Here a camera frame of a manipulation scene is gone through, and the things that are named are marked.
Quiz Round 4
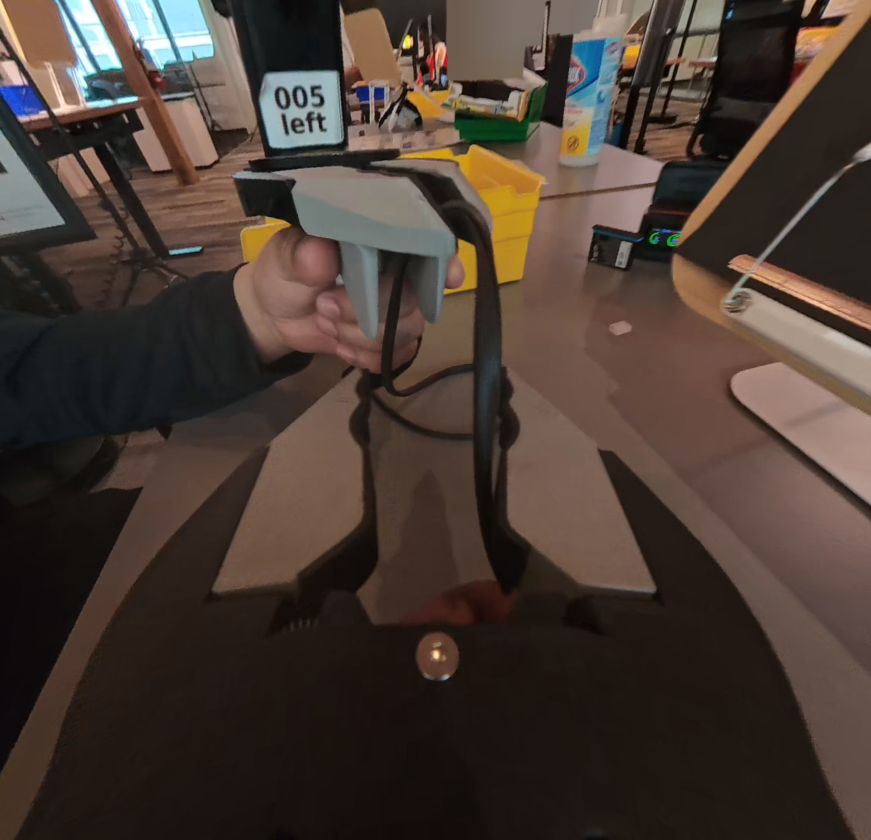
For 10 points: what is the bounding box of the green plastic bin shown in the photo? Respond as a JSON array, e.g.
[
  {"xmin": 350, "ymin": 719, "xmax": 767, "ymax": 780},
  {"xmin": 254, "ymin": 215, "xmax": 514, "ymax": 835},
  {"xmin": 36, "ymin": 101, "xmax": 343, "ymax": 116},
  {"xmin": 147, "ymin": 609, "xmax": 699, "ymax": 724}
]
[{"xmin": 452, "ymin": 81, "xmax": 548, "ymax": 143}]

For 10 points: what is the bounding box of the black office chair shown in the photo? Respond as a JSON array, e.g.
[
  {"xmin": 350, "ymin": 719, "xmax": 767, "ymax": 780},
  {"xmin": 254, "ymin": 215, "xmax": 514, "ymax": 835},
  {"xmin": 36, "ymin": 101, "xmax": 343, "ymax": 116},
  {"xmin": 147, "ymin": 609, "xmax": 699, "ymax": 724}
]
[{"xmin": 687, "ymin": 0, "xmax": 807, "ymax": 161}]

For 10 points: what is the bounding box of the wooden side table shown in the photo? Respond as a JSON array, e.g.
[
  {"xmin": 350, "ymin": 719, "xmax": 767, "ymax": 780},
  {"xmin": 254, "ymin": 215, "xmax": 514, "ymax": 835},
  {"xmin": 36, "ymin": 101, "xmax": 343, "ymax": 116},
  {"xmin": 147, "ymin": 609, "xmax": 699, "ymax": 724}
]
[{"xmin": 20, "ymin": 97, "xmax": 205, "ymax": 259}]

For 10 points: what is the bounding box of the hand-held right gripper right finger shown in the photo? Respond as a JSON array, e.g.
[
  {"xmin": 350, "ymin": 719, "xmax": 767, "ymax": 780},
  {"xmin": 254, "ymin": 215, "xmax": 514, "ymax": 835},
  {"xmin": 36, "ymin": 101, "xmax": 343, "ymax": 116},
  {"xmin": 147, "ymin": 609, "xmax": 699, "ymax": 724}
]
[{"xmin": 486, "ymin": 367, "xmax": 657, "ymax": 596}]

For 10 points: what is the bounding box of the white cabinet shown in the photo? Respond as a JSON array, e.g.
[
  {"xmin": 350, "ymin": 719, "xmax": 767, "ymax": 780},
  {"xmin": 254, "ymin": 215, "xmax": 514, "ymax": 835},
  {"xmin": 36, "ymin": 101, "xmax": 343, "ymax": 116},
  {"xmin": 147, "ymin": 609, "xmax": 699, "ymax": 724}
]
[{"xmin": 132, "ymin": 95, "xmax": 220, "ymax": 174}]

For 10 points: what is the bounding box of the black battery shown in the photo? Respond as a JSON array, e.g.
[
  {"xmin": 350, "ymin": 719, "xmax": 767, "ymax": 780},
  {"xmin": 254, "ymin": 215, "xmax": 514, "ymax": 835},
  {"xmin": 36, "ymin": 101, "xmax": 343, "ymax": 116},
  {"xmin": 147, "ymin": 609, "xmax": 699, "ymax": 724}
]
[{"xmin": 588, "ymin": 224, "xmax": 644, "ymax": 269}]

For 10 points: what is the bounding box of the wooden pillar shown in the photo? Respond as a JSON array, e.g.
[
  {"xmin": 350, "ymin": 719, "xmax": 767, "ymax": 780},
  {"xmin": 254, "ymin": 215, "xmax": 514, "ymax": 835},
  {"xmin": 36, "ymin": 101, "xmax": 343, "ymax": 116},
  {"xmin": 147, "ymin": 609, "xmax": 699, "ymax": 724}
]
[{"xmin": 73, "ymin": 0, "xmax": 201, "ymax": 188}]

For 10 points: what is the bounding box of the yellow plastic bin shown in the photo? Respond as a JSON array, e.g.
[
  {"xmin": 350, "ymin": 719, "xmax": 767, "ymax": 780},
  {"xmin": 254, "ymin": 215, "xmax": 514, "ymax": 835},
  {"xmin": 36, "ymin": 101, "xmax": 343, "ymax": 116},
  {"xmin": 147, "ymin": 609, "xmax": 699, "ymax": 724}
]
[{"xmin": 240, "ymin": 145, "xmax": 547, "ymax": 286}]

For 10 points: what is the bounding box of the person's left forearm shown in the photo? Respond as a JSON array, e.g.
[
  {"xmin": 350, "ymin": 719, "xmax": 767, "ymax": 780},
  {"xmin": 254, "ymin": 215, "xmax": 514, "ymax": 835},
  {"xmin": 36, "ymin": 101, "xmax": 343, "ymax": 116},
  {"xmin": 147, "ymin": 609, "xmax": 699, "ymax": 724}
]
[{"xmin": 0, "ymin": 263, "xmax": 314, "ymax": 449}]

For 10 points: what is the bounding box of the grey monitor on pole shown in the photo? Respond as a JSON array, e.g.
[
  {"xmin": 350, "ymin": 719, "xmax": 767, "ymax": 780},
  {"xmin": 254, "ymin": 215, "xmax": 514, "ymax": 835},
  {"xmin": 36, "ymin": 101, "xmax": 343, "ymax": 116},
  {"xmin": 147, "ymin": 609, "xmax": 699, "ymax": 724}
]
[{"xmin": 643, "ymin": 0, "xmax": 694, "ymax": 123}]

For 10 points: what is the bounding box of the black board book stand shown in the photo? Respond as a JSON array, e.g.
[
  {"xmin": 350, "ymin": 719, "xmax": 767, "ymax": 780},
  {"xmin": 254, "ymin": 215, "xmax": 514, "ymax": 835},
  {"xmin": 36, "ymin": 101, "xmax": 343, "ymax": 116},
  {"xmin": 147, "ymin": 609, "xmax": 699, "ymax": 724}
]
[{"xmin": 670, "ymin": 0, "xmax": 871, "ymax": 419}]

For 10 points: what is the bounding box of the disinfectant wipes canister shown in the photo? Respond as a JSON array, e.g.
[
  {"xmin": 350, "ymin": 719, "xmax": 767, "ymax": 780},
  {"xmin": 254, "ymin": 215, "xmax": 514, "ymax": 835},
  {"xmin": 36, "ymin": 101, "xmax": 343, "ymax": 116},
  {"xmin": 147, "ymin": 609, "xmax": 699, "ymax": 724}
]
[{"xmin": 559, "ymin": 34, "xmax": 623, "ymax": 169}]

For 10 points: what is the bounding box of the black battery charger case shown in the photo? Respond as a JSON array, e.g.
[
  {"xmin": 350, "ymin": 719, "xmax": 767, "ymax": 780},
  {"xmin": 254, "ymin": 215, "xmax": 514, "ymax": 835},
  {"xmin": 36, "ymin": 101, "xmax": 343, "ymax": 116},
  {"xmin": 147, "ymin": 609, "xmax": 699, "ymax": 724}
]
[{"xmin": 640, "ymin": 160, "xmax": 732, "ymax": 264}]

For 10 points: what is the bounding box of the white stand base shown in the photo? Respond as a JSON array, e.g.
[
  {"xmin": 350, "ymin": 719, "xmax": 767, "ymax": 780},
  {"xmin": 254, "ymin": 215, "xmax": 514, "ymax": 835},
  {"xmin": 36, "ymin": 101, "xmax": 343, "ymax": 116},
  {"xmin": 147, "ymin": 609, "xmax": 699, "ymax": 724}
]
[{"xmin": 729, "ymin": 362, "xmax": 871, "ymax": 508}]

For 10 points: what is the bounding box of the black cable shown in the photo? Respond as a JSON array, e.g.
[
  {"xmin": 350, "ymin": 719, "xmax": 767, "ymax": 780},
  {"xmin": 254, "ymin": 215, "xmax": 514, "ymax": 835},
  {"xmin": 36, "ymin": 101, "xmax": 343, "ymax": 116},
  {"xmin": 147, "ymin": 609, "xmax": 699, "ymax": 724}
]
[{"xmin": 350, "ymin": 200, "xmax": 518, "ymax": 592}]

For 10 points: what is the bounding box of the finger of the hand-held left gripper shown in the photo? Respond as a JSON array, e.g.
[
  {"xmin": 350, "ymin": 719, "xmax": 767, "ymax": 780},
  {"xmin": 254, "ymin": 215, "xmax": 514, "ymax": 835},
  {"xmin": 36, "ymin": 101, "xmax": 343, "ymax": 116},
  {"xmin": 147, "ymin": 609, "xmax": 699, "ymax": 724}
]
[
  {"xmin": 290, "ymin": 166, "xmax": 460, "ymax": 342},
  {"xmin": 376, "ymin": 161, "xmax": 494, "ymax": 238}
]

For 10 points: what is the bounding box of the wire page holder white tip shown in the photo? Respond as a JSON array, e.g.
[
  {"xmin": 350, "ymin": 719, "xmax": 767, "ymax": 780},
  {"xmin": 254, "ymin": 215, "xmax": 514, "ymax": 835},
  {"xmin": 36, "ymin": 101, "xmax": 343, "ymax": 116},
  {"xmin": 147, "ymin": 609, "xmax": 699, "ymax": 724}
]
[{"xmin": 721, "ymin": 142, "xmax": 871, "ymax": 313}]

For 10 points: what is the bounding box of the brown cardboard sheet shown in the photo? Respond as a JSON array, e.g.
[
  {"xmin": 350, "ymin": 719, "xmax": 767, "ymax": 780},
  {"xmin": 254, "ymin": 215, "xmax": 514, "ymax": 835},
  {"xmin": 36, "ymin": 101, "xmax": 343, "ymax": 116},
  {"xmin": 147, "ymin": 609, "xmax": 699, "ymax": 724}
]
[{"xmin": 340, "ymin": 8, "xmax": 402, "ymax": 82}]

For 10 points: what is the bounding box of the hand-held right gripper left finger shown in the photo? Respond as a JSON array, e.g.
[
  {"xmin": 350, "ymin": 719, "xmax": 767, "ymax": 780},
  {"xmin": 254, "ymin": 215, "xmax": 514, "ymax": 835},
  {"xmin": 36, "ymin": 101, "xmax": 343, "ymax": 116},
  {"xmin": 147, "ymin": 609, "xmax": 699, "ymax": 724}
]
[{"xmin": 211, "ymin": 371, "xmax": 378, "ymax": 604}]

